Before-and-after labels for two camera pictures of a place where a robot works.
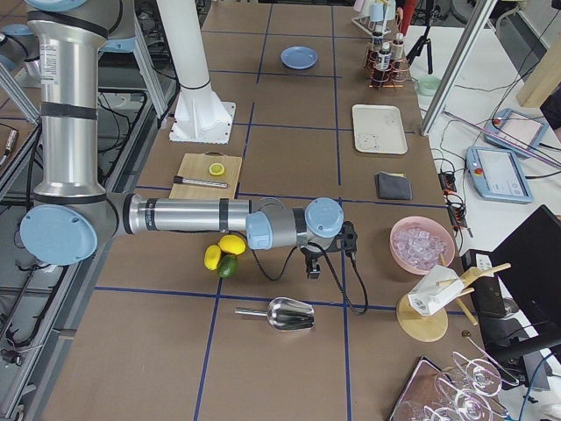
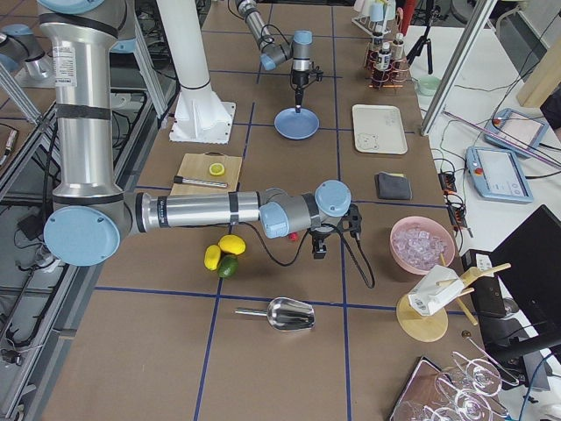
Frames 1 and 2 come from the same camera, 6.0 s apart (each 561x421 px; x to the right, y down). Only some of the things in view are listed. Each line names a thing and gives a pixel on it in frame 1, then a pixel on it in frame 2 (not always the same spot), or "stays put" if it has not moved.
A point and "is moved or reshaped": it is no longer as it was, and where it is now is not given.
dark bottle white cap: [384, 57] stays put
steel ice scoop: [284, 314] stays put
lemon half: [216, 168] stays put
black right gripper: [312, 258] → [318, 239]
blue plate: [299, 57] is moved or reshaped
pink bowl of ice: [416, 243] stays put
